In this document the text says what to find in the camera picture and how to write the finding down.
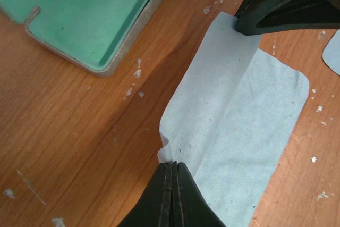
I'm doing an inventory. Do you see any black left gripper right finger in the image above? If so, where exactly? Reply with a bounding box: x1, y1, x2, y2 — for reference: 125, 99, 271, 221
172, 162, 225, 227

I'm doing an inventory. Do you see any light blue cleaning cloth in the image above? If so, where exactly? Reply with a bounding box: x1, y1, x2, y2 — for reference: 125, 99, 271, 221
157, 12, 309, 226
322, 30, 340, 75

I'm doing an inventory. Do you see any grey green glasses case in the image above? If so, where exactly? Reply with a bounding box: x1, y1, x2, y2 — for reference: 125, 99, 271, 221
1, 0, 162, 77

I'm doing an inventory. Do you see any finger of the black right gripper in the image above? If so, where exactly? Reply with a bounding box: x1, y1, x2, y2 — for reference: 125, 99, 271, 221
234, 0, 339, 36

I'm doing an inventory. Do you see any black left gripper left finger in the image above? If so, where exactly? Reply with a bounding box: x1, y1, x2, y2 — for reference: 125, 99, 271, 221
119, 163, 172, 227

